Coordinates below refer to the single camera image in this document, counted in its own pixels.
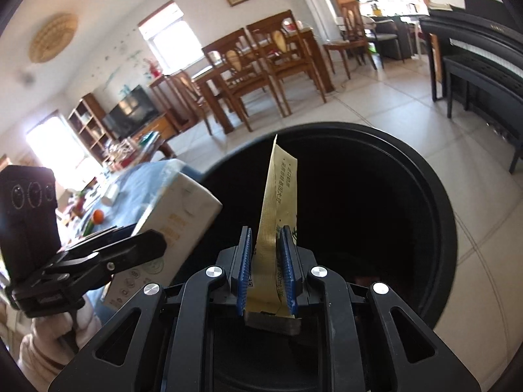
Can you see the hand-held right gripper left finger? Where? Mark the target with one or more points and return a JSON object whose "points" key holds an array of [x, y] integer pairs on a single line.
{"points": [[244, 269]]}

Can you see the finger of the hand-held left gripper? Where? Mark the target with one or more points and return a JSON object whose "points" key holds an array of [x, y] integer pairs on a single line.
{"points": [[122, 249], [102, 235]]}

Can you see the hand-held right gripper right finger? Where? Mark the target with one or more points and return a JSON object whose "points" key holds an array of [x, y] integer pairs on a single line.
{"points": [[288, 271]]}

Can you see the white cardboard carton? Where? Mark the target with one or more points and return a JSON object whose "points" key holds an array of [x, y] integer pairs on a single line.
{"points": [[184, 208]]}

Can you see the gold foil sachet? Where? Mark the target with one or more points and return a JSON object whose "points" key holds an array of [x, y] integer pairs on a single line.
{"points": [[274, 196]]}

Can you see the black round trash bin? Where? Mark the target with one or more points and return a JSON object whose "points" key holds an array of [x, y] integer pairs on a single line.
{"points": [[425, 212]]}

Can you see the green tube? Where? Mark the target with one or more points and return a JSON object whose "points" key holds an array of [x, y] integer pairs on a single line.
{"points": [[88, 227]]}

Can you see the orange fruit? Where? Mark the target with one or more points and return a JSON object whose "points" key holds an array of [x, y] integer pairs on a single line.
{"points": [[98, 215]]}

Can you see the blue tablecloth table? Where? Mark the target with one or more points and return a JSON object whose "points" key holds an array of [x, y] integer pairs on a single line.
{"points": [[135, 188]]}

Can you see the cluttered coffee table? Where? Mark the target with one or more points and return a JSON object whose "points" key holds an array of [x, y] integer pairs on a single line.
{"points": [[135, 147]]}

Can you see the wooden bookshelf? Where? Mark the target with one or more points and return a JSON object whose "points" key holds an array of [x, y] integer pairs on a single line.
{"points": [[88, 126]]}

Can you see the wooden television stand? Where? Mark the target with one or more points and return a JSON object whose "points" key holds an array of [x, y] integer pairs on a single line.
{"points": [[161, 124]]}

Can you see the flat screen television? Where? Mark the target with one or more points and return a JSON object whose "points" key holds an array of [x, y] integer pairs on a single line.
{"points": [[130, 110]]}

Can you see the wooden dining chair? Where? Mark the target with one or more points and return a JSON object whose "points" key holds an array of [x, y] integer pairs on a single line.
{"points": [[349, 36], [286, 53], [190, 94], [241, 77]]}

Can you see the red flower decoration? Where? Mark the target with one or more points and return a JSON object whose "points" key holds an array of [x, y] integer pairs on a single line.
{"points": [[154, 69]]}

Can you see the round woven ceiling lamp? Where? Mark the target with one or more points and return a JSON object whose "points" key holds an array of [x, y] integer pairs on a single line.
{"points": [[52, 37]]}

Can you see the window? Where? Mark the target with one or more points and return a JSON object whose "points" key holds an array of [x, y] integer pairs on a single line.
{"points": [[171, 41]]}

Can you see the wooden dining table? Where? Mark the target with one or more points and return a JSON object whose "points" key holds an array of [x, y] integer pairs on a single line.
{"points": [[314, 53]]}

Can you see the grey armchair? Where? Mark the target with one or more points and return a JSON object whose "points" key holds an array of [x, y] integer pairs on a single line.
{"points": [[388, 39]]}

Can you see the white standing air conditioner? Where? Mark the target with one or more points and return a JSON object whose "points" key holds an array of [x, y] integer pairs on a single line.
{"points": [[316, 4]]}

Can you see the black piano bench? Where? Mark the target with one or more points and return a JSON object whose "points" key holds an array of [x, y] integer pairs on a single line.
{"points": [[482, 77]]}

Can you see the black upright piano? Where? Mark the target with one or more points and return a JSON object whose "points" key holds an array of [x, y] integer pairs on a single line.
{"points": [[486, 28]]}

